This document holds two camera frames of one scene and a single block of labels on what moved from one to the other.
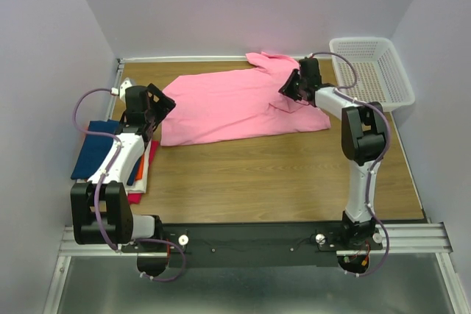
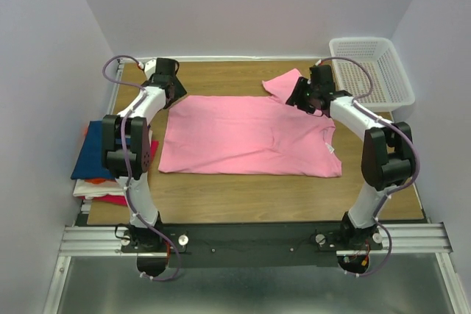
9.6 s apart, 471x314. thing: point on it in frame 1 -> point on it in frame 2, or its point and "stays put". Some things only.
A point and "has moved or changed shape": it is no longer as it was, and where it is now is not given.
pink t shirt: x=241 y=104 has moved or changed shape
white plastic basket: x=370 y=70 stays put
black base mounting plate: x=258 y=243 stays put
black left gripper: x=164 y=104 -> x=179 y=90
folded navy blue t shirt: x=94 y=148 stays put
